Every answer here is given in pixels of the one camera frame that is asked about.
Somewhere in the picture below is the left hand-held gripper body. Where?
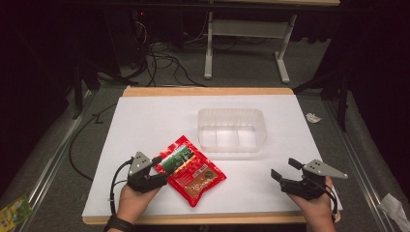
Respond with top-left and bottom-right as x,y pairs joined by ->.
126,151 -> 164,194

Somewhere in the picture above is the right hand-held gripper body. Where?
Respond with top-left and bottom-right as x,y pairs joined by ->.
279,159 -> 349,201

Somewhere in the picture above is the red snack packet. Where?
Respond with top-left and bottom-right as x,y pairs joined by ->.
153,134 -> 227,208

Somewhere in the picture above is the person's right hand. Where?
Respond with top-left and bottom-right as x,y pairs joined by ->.
286,175 -> 335,224

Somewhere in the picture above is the person's left hand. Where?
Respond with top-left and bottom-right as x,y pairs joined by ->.
115,184 -> 162,224

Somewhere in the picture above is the white board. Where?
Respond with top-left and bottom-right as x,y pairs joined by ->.
81,94 -> 344,218

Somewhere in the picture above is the crumpled white paper scrap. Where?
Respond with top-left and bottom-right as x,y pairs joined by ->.
305,112 -> 323,125

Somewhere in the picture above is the black wristwatch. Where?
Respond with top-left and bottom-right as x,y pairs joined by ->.
102,214 -> 136,232

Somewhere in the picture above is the clear plastic container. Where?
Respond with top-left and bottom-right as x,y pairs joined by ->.
196,107 -> 268,154

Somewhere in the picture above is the black stand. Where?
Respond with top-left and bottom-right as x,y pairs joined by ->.
71,47 -> 102,120
292,64 -> 354,133

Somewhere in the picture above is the white crumpled cloth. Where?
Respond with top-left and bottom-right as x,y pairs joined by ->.
377,192 -> 410,232

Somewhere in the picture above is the dark computer tower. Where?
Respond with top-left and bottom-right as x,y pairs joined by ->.
105,9 -> 151,71

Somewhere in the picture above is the green yellow packet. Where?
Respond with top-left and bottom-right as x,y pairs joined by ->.
0,194 -> 34,232

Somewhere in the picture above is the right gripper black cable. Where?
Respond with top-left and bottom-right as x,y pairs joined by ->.
317,178 -> 339,218

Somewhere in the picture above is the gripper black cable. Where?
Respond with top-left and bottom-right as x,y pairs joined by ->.
317,178 -> 339,218
108,157 -> 133,217

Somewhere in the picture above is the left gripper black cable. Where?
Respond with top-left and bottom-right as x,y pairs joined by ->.
108,157 -> 133,217

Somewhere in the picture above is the metal floor rail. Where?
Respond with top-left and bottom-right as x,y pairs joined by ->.
18,90 -> 95,232
323,100 -> 399,232

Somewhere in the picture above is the black floor cable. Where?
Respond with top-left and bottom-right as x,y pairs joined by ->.
68,101 -> 119,182

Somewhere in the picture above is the tangle of black cables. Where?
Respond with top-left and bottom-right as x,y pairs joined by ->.
130,18 -> 207,88

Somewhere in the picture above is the white desk frame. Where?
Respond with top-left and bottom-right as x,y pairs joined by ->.
203,11 -> 298,85

